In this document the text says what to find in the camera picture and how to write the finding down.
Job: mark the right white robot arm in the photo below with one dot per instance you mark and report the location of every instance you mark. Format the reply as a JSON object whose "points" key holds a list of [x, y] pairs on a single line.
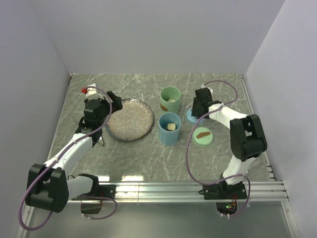
{"points": [[247, 138]]}

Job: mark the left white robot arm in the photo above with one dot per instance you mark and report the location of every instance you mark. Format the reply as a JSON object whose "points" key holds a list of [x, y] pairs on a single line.
{"points": [[58, 168]]}

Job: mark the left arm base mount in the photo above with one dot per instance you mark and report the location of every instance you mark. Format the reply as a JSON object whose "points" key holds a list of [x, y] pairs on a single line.
{"points": [[99, 196]]}

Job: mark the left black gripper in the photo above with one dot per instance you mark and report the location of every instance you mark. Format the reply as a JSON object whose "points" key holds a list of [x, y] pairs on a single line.
{"points": [[116, 104]]}

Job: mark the green cylindrical container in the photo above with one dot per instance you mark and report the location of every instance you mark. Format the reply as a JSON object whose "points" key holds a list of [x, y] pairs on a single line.
{"points": [[165, 95]]}

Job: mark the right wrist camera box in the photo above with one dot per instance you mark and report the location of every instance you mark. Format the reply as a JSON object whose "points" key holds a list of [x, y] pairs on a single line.
{"points": [[205, 86]]}

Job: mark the speckled ceramic plate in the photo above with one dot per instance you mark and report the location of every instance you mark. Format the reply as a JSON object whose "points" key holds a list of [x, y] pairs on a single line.
{"points": [[134, 121]]}

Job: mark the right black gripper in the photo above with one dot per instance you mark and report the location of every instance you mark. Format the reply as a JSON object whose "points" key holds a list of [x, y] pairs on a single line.
{"points": [[194, 111]]}

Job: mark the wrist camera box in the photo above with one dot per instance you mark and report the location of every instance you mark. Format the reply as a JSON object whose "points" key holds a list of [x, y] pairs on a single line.
{"points": [[205, 86], [91, 92]]}

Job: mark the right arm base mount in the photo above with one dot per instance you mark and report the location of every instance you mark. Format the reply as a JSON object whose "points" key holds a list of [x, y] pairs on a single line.
{"points": [[231, 199]]}

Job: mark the blue lid brown handle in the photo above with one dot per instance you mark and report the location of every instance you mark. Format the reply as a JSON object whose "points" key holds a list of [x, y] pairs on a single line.
{"points": [[190, 119]]}

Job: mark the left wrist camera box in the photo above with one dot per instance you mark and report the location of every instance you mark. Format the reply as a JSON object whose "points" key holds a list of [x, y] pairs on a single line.
{"points": [[91, 92]]}

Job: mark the aluminium front rail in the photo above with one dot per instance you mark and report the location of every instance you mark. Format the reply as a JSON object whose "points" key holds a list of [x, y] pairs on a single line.
{"points": [[153, 192]]}

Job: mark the blue cylindrical container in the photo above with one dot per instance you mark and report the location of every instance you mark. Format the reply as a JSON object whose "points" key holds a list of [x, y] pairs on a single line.
{"points": [[168, 137]]}

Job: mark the green lid brown handle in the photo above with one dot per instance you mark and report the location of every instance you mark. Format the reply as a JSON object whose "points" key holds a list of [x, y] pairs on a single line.
{"points": [[202, 136]]}

